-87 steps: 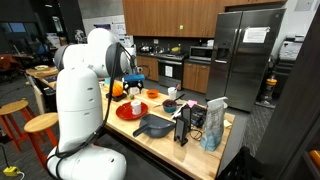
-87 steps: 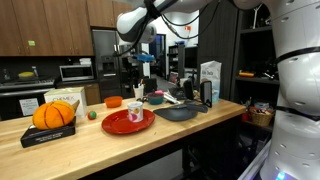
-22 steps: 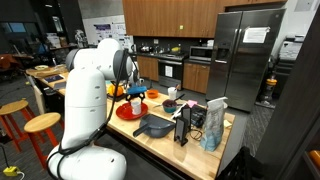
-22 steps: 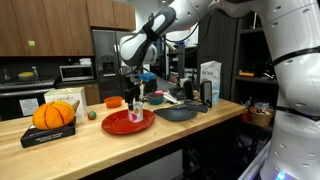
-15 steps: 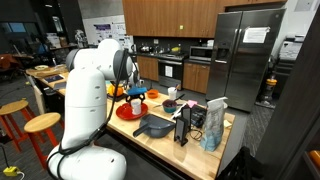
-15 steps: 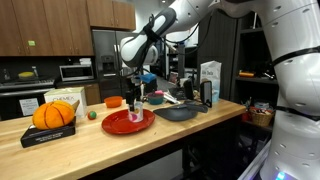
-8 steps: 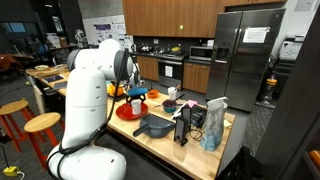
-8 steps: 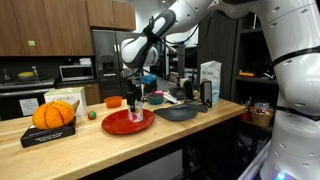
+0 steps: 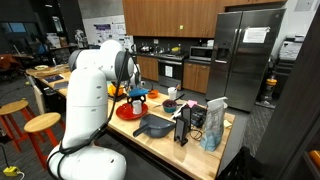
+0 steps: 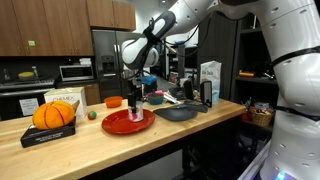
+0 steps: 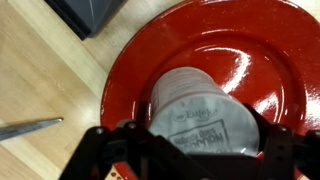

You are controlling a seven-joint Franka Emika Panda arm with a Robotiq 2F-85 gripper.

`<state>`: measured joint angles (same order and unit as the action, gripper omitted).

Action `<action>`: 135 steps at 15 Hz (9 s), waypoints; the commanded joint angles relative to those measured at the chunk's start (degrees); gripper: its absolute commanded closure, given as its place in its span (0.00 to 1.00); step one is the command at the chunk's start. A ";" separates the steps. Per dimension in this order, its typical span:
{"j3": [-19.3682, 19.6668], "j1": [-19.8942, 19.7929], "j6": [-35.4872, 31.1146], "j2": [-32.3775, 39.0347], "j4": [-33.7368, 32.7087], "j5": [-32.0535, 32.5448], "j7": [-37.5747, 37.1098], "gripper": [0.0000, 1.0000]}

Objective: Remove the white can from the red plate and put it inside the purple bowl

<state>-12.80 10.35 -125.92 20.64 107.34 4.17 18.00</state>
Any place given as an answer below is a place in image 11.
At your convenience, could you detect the white popcorn can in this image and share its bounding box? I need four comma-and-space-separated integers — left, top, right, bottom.
148, 66, 260, 158

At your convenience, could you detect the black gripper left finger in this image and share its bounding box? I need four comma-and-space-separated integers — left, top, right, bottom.
59, 101, 174, 180

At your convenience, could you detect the red plate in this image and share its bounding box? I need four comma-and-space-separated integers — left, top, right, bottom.
99, 0, 320, 180

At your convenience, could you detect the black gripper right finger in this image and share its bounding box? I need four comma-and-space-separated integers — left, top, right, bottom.
244, 103, 320, 180

